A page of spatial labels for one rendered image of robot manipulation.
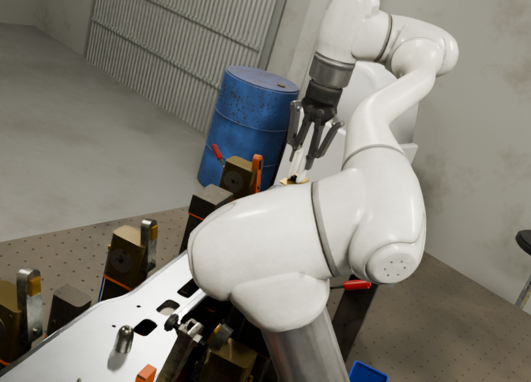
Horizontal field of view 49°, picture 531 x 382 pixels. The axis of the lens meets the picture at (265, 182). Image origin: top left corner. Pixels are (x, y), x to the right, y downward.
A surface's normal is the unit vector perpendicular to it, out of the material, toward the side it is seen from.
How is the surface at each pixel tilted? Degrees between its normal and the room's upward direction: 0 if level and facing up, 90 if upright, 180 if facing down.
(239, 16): 90
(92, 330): 0
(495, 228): 90
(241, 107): 90
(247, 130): 90
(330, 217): 61
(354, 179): 30
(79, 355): 0
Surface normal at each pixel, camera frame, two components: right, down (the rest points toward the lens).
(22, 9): 0.71, 0.45
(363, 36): 0.14, 0.46
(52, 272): 0.28, -0.88
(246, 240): -0.32, -0.18
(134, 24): -0.65, 0.11
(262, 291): -0.13, 0.46
